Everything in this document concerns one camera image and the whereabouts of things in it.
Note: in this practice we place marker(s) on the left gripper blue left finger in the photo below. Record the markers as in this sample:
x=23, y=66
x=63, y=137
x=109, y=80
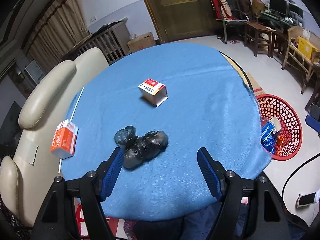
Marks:
x=109, y=172

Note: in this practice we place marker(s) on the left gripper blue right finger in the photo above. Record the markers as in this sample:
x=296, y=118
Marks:
x=213, y=173

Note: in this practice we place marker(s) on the black plastic bag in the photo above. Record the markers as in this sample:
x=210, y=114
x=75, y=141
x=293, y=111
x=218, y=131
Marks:
x=140, y=149

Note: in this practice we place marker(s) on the orange white small box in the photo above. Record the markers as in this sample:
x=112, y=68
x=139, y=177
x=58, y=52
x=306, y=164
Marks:
x=64, y=139

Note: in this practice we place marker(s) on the blue small box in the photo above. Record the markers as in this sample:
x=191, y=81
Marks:
x=266, y=130

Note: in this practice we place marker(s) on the orange wrapper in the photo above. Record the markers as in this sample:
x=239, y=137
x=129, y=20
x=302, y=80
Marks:
x=278, y=144

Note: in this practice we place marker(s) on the clear plastic wrapper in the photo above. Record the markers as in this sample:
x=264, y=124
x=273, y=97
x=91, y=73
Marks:
x=277, y=125

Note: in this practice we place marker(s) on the red white carton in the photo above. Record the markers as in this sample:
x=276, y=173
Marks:
x=153, y=91

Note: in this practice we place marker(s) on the blue foil wrapper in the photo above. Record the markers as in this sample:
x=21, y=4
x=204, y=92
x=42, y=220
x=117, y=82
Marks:
x=269, y=144

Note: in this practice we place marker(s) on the blue towel table cover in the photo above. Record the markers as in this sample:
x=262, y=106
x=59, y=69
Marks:
x=208, y=105

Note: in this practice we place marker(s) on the cream leather sofa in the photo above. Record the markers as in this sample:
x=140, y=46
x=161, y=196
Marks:
x=27, y=176

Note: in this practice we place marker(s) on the red plastic mesh basket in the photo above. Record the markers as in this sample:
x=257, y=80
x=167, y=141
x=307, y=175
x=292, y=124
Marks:
x=291, y=129

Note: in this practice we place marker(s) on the white phone on floor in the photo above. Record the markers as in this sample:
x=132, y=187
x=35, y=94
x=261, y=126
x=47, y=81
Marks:
x=307, y=199

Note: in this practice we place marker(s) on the flat cardboard box on floor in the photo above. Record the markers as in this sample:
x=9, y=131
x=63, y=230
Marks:
x=256, y=87

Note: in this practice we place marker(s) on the wooden slatted cabinet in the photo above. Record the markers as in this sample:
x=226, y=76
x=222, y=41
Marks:
x=111, y=39

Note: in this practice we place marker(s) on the dark wooden stool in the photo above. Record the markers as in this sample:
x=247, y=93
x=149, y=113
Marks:
x=260, y=35

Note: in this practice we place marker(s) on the bamboo armchair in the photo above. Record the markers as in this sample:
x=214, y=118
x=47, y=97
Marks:
x=294, y=58

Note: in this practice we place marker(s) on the yellow box on chair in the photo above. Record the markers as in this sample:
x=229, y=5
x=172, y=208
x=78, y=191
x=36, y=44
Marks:
x=309, y=47

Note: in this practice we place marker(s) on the beige striped curtain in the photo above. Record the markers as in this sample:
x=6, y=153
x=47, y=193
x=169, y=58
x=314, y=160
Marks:
x=58, y=28

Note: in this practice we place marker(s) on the metal chair with red cloth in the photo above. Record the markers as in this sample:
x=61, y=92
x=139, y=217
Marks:
x=223, y=13

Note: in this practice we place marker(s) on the brown wooden door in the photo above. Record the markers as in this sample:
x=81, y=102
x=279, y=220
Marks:
x=180, y=19

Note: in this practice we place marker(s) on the black computer monitor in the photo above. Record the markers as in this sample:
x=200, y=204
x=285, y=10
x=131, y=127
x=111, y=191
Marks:
x=279, y=7

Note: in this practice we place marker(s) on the cardboard box by wall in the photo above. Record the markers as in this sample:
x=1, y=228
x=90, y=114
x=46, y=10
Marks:
x=141, y=42

